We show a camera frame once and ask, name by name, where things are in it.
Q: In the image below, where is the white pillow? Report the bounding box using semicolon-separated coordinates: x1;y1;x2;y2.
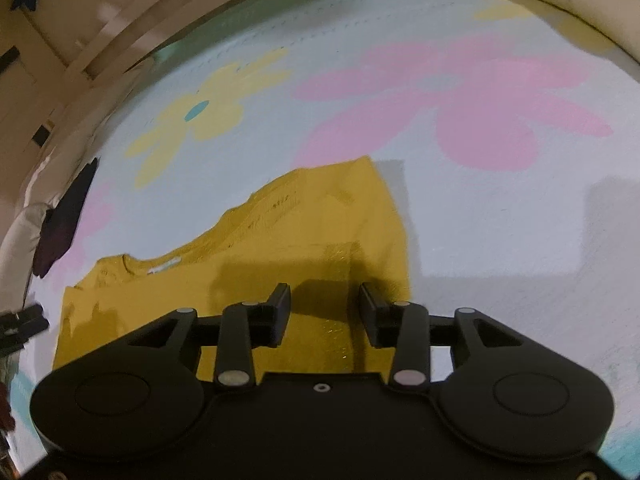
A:
0;200;51;311

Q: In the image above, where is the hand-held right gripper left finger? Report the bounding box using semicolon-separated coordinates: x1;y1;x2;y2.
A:
127;282;292;392

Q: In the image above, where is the floral fleece blanket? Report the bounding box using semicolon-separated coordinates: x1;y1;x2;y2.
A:
0;0;640;480

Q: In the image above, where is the wooden headboard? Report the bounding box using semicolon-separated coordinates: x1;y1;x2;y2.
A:
50;0;351;81

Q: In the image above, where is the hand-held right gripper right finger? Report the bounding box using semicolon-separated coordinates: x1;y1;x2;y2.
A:
360;282;521;391

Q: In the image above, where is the dark purple folded cloth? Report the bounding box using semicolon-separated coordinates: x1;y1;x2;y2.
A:
32;157;100;278

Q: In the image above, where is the folded floral quilt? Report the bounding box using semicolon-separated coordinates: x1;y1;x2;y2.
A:
447;0;640;68

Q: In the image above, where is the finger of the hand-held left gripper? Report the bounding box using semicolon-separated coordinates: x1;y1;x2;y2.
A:
0;304;49;343

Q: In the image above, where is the yellow knit sweater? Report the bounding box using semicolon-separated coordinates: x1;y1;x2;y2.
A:
52;156;412;376

